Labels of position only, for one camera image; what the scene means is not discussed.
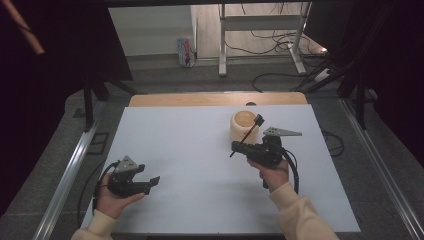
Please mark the white table cover sheet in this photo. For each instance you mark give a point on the white table cover sheet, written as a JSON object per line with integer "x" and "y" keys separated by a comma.
{"x": 200, "y": 206}

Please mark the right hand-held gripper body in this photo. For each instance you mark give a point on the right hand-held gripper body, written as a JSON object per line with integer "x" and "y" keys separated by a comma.
{"x": 266, "y": 153}

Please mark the beige cup with orange mark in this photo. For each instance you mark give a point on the beige cup with orange mark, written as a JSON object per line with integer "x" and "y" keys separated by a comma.
{"x": 239, "y": 128}

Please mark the wooden pole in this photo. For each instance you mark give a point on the wooden pole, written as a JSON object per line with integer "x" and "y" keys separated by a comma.
{"x": 24, "y": 28}

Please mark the black curtain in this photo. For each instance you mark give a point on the black curtain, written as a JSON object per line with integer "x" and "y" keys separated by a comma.
{"x": 50, "y": 100}
{"x": 400, "y": 66}

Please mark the person's right hand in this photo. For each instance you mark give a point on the person's right hand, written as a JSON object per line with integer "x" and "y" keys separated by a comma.
{"x": 275, "y": 176}

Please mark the white metal desk frame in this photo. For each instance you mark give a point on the white metal desk frame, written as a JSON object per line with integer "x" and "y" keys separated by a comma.
{"x": 260, "y": 22}

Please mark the black metal stand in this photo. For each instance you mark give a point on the black metal stand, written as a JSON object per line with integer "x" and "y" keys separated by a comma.
{"x": 360, "y": 106}
{"x": 88, "y": 106}

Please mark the person's left hand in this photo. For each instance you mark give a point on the person's left hand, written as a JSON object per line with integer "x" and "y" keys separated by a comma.
{"x": 113, "y": 203}

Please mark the white power strip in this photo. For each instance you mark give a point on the white power strip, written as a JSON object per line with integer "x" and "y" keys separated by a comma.
{"x": 322, "y": 75}

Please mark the colourful printed box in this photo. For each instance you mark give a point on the colourful printed box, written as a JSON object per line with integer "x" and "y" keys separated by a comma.
{"x": 185, "y": 51}

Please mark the black brush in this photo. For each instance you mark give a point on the black brush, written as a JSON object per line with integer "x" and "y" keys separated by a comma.
{"x": 250, "y": 130}

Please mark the black floor bracket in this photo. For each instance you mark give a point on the black floor bracket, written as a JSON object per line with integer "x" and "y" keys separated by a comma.
{"x": 98, "y": 134}

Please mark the aluminium rail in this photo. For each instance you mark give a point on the aluminium rail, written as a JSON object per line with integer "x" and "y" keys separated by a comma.
{"x": 381, "y": 166}
{"x": 71, "y": 173}

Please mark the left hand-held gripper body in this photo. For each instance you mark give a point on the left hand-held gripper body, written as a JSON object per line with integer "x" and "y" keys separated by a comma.
{"x": 125, "y": 186}

